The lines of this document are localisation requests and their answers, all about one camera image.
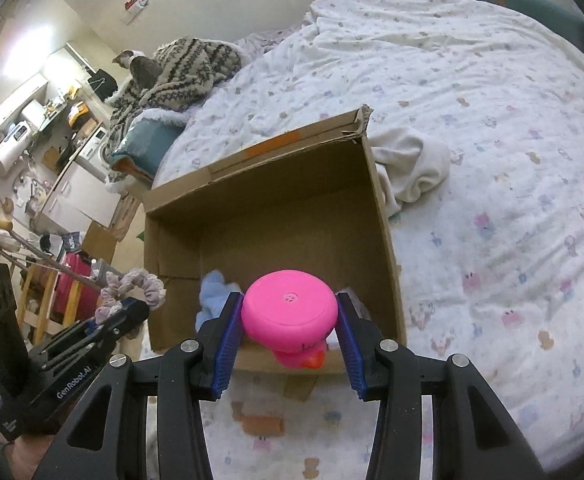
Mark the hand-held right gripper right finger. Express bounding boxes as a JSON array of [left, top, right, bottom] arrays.
[[334, 291, 548, 480]]

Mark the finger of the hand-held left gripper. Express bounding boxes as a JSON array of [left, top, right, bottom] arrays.
[[72, 300, 150, 350], [37, 319, 104, 362]]

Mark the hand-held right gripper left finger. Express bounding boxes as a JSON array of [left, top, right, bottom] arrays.
[[34, 290, 245, 480]]

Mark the pale pink scrunchie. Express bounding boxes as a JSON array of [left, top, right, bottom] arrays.
[[94, 268, 168, 323]]

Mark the white fluffy cloth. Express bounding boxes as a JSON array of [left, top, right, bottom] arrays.
[[342, 287, 373, 318]]

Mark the light blue fluffy cloth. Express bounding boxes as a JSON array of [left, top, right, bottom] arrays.
[[194, 269, 245, 331]]

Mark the pink rubber duck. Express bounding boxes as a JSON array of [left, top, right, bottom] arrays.
[[240, 270, 339, 372]]

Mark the brown cardboard box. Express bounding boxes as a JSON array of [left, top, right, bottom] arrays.
[[143, 104, 407, 376]]

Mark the person's left forearm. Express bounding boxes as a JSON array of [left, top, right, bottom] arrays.
[[0, 432, 55, 480]]

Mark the yellow wooden chair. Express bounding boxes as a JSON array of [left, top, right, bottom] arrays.
[[19, 260, 88, 341]]

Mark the red bag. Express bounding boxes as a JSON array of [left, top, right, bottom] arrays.
[[54, 250, 98, 326]]

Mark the brown translucent wrapper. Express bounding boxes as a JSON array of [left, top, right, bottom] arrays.
[[282, 375, 318, 401]]

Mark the cardboard box on floor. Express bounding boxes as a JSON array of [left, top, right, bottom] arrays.
[[82, 220, 123, 266]]

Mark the brown cardboard piece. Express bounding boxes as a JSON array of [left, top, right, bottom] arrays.
[[242, 412, 285, 436]]

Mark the white cabinet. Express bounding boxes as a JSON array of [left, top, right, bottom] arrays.
[[34, 160, 123, 233]]

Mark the white washing machine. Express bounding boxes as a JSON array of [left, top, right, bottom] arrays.
[[74, 127, 118, 181]]

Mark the teal cushion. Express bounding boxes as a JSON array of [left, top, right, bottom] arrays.
[[112, 120, 183, 181]]

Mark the white towel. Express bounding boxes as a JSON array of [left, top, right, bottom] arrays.
[[369, 125, 452, 216]]

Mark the white microwave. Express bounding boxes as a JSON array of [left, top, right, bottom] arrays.
[[7, 121, 35, 143]]

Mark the dark garment on hanger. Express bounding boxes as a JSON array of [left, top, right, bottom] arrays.
[[88, 70, 120, 101]]

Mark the grey and white cat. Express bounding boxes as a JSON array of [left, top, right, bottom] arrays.
[[113, 49, 160, 88]]

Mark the patterned knit blanket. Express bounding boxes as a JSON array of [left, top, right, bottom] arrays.
[[106, 36, 243, 186]]

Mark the teal headboard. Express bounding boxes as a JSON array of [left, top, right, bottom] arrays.
[[444, 0, 584, 56]]

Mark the red and white wall ornament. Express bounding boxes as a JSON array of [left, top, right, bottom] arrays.
[[122, 0, 148, 25]]

